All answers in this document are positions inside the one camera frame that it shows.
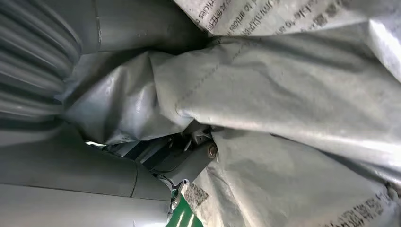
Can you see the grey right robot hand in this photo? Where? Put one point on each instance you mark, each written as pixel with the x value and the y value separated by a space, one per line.
pixel 78 194

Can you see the green conveyor belt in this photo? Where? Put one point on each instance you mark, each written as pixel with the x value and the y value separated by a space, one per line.
pixel 185 220

